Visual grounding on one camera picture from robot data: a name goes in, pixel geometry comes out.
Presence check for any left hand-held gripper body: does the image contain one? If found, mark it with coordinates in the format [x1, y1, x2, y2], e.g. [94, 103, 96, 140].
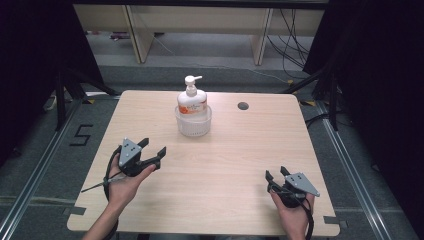
[117, 137, 162, 178]

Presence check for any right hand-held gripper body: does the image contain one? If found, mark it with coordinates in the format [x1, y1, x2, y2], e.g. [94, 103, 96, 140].
[270, 171, 321, 209]

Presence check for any clear plastic basket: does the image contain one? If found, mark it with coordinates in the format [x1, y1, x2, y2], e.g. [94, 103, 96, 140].
[174, 104, 213, 138]

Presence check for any white pump bottle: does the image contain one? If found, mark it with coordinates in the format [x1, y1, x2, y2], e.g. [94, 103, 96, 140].
[176, 74, 209, 125]

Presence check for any person's right hand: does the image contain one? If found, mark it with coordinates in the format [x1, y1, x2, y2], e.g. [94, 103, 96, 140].
[269, 191, 316, 240]

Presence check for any person's left hand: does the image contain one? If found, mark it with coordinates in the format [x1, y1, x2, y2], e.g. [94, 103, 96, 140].
[106, 154, 157, 212]

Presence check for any black metal stand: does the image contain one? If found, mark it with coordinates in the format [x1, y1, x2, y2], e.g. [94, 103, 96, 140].
[280, 67, 340, 132]
[54, 67, 122, 132]

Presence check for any black curtain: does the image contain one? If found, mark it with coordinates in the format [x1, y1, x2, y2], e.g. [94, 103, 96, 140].
[0, 0, 107, 168]
[302, 0, 424, 232]

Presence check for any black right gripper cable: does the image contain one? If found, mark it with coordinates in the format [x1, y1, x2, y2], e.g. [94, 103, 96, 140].
[271, 186, 316, 240]

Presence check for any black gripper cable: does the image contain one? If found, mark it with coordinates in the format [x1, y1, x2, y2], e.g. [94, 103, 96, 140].
[271, 186, 316, 240]
[102, 144, 124, 240]

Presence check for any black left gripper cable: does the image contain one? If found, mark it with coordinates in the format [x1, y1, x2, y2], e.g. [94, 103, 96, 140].
[102, 144, 124, 240]

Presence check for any cable tie on cable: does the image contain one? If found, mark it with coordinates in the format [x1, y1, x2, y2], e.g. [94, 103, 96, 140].
[80, 175, 128, 194]

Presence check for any metal floor rail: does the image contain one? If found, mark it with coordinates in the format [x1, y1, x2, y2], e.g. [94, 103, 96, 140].
[0, 99, 85, 240]
[314, 99, 395, 240]

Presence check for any black floor cable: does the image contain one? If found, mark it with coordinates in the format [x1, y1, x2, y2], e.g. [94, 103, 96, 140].
[304, 112, 332, 130]

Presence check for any thin white floor cable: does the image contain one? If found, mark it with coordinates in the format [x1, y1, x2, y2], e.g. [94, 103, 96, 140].
[152, 33, 292, 85]

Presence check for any bundle of black cables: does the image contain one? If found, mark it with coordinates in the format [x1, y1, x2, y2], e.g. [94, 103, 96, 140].
[265, 7, 312, 80]

